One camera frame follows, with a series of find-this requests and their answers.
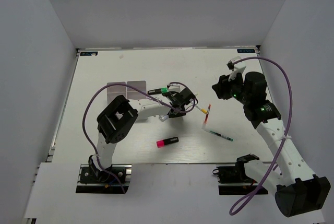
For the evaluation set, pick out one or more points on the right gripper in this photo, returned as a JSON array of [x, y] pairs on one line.
[[222, 87]]

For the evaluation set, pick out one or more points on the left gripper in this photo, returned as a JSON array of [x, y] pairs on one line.
[[182, 113]]

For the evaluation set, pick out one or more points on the blue cap glue bottle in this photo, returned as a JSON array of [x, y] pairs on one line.
[[163, 117]]

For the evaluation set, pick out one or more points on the red pen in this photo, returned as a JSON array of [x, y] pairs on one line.
[[207, 114]]

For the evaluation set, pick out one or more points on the white pen orange tip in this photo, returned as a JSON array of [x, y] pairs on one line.
[[201, 109]]

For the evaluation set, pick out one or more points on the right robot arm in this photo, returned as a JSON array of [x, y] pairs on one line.
[[296, 188]]

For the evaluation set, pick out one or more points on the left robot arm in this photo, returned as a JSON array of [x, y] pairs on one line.
[[116, 120]]

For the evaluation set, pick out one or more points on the green highlighter marker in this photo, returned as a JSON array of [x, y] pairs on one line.
[[157, 91]]

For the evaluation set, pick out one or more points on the pink highlighter marker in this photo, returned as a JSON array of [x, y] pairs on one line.
[[168, 141]]

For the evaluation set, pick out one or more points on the right blue table label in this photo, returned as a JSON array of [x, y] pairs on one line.
[[246, 51]]

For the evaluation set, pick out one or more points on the blue table label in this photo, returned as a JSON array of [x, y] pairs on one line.
[[246, 51], [90, 53]]

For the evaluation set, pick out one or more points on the green ink pen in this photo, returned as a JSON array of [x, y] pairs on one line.
[[204, 127]]

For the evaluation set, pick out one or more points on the left blue table label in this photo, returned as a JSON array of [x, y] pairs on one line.
[[90, 53]]

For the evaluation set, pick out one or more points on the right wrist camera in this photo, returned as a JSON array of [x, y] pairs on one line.
[[237, 66]]

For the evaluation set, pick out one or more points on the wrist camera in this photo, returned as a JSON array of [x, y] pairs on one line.
[[174, 87], [237, 66]]

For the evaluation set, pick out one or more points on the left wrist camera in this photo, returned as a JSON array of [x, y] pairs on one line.
[[174, 87]]

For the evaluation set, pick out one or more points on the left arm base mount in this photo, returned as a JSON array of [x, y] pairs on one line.
[[87, 182]]

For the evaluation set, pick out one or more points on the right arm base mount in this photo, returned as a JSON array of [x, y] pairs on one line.
[[232, 180]]

